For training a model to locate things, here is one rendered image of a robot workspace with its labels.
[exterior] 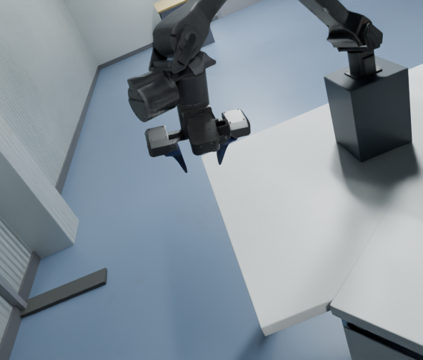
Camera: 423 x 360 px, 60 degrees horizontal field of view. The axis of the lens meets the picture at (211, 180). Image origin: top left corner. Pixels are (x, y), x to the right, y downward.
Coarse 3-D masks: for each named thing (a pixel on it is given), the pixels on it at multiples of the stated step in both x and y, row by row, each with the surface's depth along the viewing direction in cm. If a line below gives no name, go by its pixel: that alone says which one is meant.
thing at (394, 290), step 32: (416, 192) 79; (384, 224) 75; (416, 224) 72; (384, 256) 69; (416, 256) 67; (352, 288) 66; (384, 288) 64; (416, 288) 62; (352, 320) 63; (384, 320) 59; (416, 320) 58
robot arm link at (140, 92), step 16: (192, 32) 53; (176, 48) 53; (192, 48) 55; (160, 64) 56; (176, 64) 54; (128, 80) 54; (144, 80) 55; (160, 80) 55; (144, 96) 54; (160, 96) 55; (176, 96) 56; (144, 112) 55; (160, 112) 56
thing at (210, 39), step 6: (162, 0) 672; (168, 0) 639; (174, 0) 606; (180, 0) 579; (186, 0) 561; (156, 6) 622; (162, 6) 594; (168, 6) 568; (174, 6) 563; (180, 6) 566; (162, 12) 566; (168, 12) 567; (162, 18) 570; (210, 30) 592; (210, 36) 596; (204, 42) 599; (210, 42) 601
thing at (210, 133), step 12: (204, 108) 61; (192, 120) 61; (204, 120) 61; (216, 120) 61; (192, 132) 60; (204, 132) 59; (216, 132) 59; (228, 132) 59; (192, 144) 59; (204, 144) 59; (216, 144) 59
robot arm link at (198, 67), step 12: (192, 60) 58; (204, 60) 58; (180, 72) 58; (192, 72) 57; (204, 72) 58; (180, 84) 58; (192, 84) 58; (204, 84) 59; (180, 96) 59; (192, 96) 59; (204, 96) 60
